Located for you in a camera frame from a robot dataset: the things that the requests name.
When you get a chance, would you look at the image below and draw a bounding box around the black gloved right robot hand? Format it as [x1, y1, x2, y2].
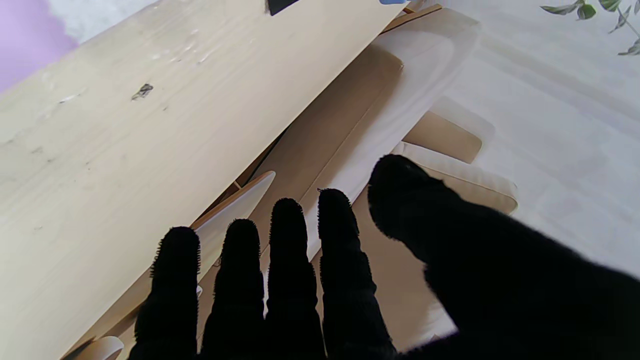
[127, 154, 640, 360]

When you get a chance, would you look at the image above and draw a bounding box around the white sheer curtain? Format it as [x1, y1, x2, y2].
[440, 0, 640, 278]

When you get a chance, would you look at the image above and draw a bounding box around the beige sectional sofa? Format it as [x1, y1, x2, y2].
[197, 5, 519, 360]

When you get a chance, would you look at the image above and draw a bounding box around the dark green leaf plant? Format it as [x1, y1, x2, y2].
[539, 0, 640, 57]

